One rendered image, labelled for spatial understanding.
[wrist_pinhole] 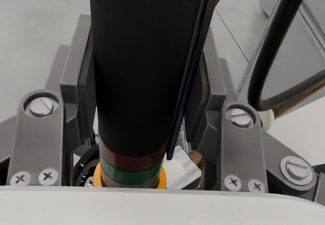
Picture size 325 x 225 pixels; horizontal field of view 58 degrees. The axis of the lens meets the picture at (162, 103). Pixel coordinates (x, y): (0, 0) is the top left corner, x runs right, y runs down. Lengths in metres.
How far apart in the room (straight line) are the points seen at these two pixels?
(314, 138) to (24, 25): 2.63
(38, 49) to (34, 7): 0.62
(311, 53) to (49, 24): 2.20
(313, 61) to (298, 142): 0.79
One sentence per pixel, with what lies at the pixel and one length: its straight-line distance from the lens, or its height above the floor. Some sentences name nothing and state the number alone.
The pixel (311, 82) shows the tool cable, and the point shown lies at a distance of 0.31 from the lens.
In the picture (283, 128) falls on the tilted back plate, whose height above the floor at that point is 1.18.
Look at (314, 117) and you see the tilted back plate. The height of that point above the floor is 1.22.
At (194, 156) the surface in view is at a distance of 0.23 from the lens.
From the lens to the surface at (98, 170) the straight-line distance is 0.18.
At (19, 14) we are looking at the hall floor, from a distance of 3.06.
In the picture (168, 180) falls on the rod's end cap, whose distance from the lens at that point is 0.21.
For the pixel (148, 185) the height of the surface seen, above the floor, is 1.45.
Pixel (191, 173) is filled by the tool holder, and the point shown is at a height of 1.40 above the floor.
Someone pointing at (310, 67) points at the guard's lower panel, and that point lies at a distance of 1.33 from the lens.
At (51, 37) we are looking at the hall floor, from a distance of 2.72.
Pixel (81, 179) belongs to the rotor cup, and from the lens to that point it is 0.43.
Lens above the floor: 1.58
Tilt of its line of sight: 48 degrees down
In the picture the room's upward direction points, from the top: 10 degrees clockwise
